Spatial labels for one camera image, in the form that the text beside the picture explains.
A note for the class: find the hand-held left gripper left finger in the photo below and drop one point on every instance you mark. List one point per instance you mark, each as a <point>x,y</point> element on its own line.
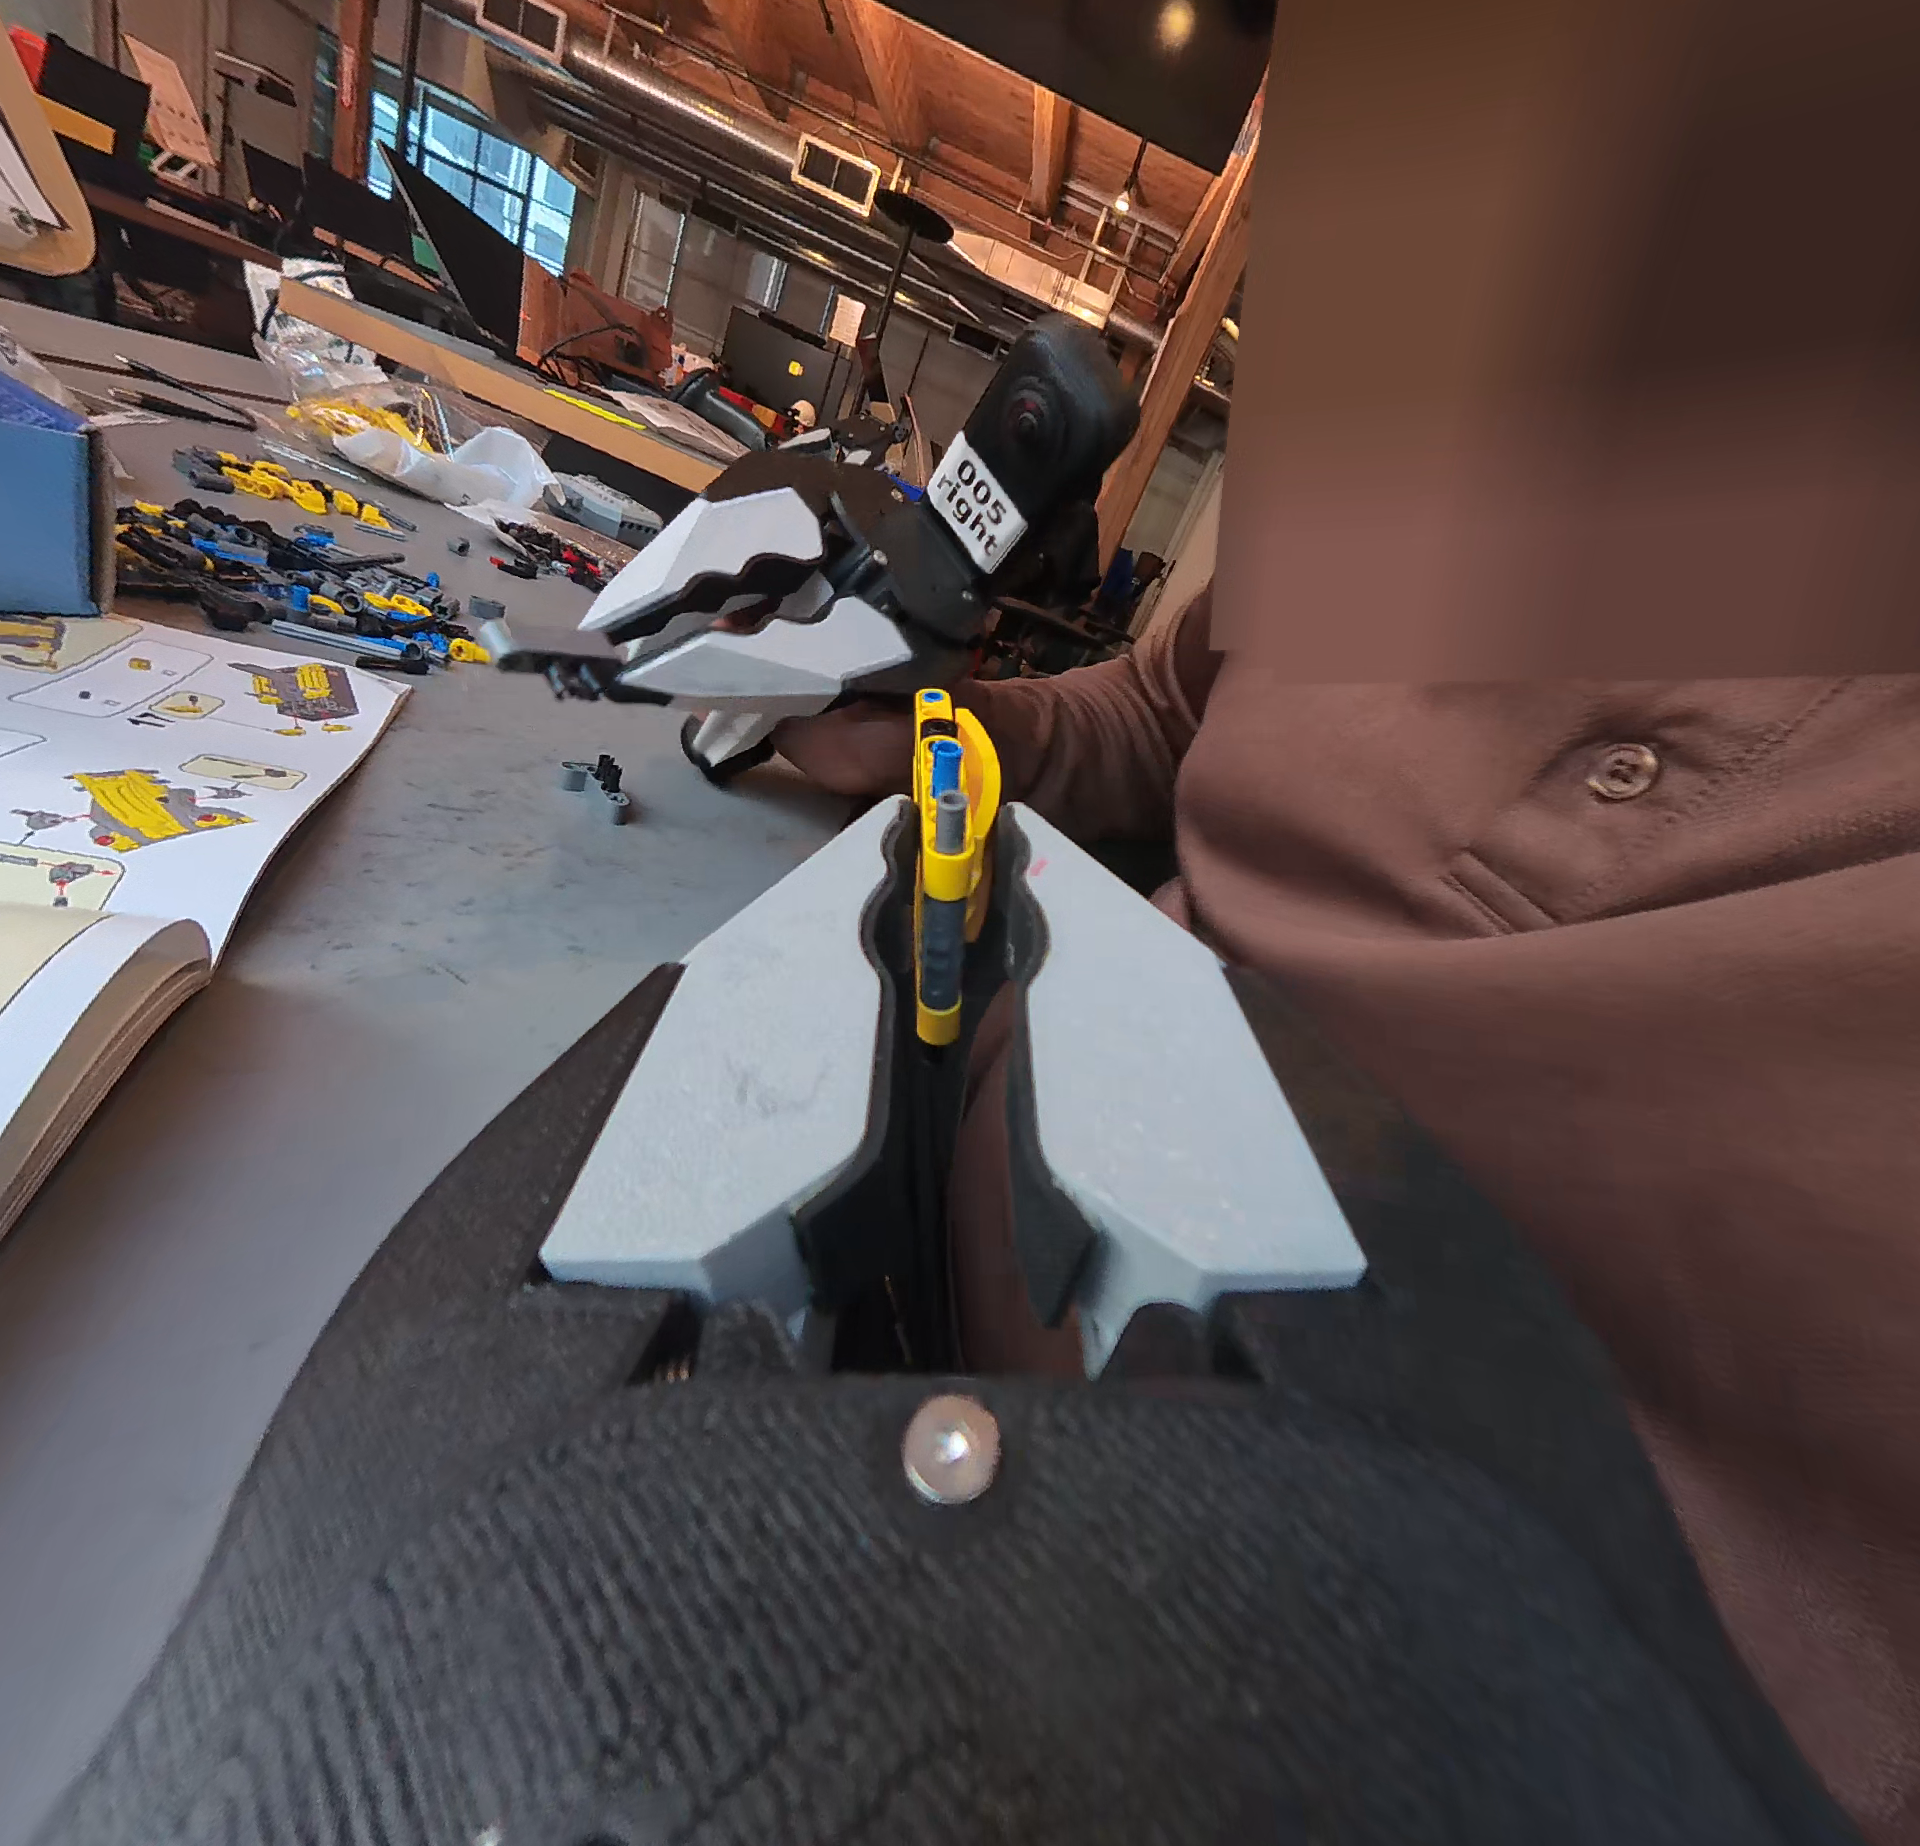
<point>720,1111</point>

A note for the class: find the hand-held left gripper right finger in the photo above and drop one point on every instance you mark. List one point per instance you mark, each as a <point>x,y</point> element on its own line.
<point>1186,1111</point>

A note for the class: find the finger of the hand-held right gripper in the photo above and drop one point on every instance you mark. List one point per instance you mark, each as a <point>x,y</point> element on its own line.
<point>705,548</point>
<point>766,660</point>

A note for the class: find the yellow brick assembly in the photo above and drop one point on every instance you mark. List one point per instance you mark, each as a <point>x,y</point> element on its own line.
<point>948,841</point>

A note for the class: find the person's right forearm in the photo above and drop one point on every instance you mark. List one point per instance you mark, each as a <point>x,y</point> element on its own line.
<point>1081,735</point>

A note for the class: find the person's right hand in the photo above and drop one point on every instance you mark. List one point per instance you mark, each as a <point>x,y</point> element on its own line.
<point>856,750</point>

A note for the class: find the grey brick hub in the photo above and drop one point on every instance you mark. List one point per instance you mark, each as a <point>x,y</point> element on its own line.
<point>600,503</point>

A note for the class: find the red black small bricks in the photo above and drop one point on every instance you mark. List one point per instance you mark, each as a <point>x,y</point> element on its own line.
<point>547,548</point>

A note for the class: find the white plastic bag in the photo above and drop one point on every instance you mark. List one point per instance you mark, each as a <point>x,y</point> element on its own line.
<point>466,466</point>

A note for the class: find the wooden-edged background table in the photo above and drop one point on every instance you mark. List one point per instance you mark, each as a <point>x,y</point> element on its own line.
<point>496,376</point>

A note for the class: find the tall wooden pillar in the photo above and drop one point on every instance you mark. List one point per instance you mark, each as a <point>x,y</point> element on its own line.
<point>1186,331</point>

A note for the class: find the pile of small bricks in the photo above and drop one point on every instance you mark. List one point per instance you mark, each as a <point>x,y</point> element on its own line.
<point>285,571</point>

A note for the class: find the open instruction booklet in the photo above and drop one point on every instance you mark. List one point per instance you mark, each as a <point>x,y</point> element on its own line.
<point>150,825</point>

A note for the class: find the blue cardboard box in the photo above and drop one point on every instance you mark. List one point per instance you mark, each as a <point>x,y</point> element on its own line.
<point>45,511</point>

